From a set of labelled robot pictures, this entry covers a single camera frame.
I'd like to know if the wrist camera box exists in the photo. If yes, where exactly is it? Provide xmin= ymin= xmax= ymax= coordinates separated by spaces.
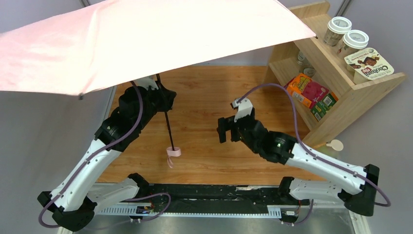
xmin=231 ymin=98 xmax=253 ymax=122
xmin=134 ymin=76 xmax=159 ymax=90

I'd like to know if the paper coffee cup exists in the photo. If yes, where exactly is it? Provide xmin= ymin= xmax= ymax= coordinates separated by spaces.
xmin=323 ymin=17 xmax=352 ymax=47
xmin=337 ymin=29 xmax=370 ymax=59

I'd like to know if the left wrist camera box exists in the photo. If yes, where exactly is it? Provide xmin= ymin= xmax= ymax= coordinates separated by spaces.
xmin=134 ymin=76 xmax=159 ymax=90

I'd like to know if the yellow-green juice bottle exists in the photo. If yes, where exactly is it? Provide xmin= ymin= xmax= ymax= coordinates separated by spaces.
xmin=317 ymin=139 xmax=344 ymax=152

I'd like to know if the pink folding umbrella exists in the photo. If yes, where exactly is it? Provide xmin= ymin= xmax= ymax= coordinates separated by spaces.
xmin=0 ymin=0 xmax=315 ymax=163

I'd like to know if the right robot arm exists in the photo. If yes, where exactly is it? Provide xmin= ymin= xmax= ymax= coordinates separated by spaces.
xmin=217 ymin=113 xmax=380 ymax=216

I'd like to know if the glass jar on shelf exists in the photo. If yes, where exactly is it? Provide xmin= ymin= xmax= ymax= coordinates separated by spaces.
xmin=297 ymin=51 xmax=316 ymax=78

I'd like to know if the purple cable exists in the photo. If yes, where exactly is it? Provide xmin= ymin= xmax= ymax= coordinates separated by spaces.
xmin=38 ymin=80 xmax=144 ymax=229
xmin=237 ymin=83 xmax=392 ymax=207

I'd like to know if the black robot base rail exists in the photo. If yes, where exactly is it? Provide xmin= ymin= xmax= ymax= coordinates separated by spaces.
xmin=100 ymin=183 xmax=311 ymax=222

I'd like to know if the green snack box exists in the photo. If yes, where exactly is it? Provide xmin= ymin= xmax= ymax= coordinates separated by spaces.
xmin=310 ymin=92 xmax=338 ymax=122

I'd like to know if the left paper coffee cup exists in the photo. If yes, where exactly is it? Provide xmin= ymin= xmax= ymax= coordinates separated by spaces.
xmin=323 ymin=17 xmax=352 ymax=47

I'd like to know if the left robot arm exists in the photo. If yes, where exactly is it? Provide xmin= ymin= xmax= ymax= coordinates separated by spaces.
xmin=38 ymin=83 xmax=177 ymax=232

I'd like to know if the right paper coffee cup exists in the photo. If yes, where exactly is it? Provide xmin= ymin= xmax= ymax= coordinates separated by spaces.
xmin=337 ymin=29 xmax=370 ymax=59

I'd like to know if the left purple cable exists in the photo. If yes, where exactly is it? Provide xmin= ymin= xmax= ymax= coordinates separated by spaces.
xmin=38 ymin=80 xmax=144 ymax=229

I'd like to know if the Chobani flip yogurt pack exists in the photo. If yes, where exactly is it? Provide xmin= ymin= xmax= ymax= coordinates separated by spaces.
xmin=344 ymin=47 xmax=394 ymax=84

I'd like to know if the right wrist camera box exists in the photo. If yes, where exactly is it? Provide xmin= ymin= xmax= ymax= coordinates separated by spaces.
xmin=231 ymin=98 xmax=253 ymax=122

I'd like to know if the orange pink snack box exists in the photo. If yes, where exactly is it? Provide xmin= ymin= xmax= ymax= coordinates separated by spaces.
xmin=284 ymin=73 xmax=329 ymax=109

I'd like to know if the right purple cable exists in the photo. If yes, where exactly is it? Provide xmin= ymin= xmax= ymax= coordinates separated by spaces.
xmin=237 ymin=83 xmax=392 ymax=207

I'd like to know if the wooden shelf rack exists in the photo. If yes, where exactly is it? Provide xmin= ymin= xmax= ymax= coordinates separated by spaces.
xmin=263 ymin=0 xmax=407 ymax=146

